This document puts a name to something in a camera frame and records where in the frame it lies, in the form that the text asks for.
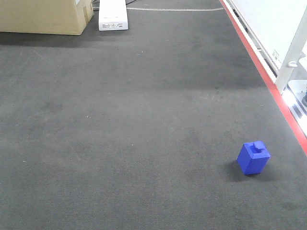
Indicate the white long carton box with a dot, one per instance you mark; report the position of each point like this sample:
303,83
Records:
112,15

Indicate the large cardboard box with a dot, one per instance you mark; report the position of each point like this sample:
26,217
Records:
58,17

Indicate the white conveyor frame post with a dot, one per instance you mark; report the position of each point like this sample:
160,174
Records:
292,55

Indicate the red conveyor side rail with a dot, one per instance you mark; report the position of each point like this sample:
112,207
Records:
266,75

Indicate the blue plastic block part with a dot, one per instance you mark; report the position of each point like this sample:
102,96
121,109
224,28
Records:
253,157

